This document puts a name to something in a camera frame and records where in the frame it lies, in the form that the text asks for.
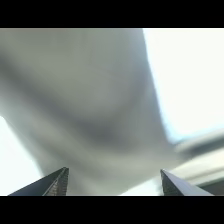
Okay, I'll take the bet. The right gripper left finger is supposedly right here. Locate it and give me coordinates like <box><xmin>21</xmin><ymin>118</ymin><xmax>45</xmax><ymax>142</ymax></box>
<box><xmin>8</xmin><ymin>166</ymin><xmax>70</xmax><ymax>197</ymax></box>

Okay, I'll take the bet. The silver frame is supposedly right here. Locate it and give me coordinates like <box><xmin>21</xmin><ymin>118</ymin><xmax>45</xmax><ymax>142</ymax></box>
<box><xmin>173</xmin><ymin>128</ymin><xmax>224</xmax><ymax>197</ymax></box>

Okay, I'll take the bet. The brown T-shirt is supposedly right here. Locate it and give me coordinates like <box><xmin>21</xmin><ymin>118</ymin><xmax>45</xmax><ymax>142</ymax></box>
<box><xmin>0</xmin><ymin>28</ymin><xmax>183</xmax><ymax>197</ymax></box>

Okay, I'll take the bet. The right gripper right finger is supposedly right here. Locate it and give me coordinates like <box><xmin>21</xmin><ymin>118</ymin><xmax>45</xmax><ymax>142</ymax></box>
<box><xmin>159</xmin><ymin>168</ymin><xmax>214</xmax><ymax>197</ymax></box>

